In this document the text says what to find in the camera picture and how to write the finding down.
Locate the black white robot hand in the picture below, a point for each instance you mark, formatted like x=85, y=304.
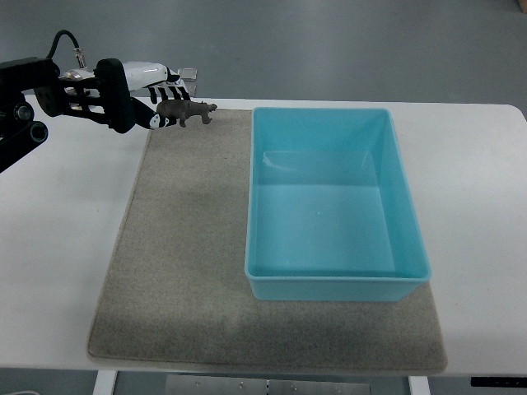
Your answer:
x=117, y=82

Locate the brown toy hippo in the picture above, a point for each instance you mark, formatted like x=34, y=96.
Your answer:
x=181, y=110

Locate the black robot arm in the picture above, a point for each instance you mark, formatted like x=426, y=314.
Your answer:
x=35, y=85

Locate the blue plastic box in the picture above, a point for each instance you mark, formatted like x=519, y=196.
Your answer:
x=330, y=214

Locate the upper metal floor plate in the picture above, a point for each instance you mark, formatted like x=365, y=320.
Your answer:
x=188, y=73

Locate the metal floor plate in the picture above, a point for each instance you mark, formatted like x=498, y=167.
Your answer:
x=192, y=88
x=188, y=73

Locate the lower metal floor plate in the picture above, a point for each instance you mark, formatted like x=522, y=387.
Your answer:
x=192, y=88

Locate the grey felt mat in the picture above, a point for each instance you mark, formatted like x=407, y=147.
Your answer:
x=176, y=293

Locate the white left table leg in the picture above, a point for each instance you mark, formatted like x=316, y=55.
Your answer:
x=105, y=382

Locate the white table leg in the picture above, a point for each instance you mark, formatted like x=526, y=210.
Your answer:
x=105, y=382
x=419, y=385

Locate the metal table crossbar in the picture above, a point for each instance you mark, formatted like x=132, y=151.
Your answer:
x=192, y=384

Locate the white right table leg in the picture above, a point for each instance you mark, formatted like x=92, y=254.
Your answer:
x=419, y=385

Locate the black table control panel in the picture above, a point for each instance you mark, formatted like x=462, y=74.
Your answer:
x=498, y=382

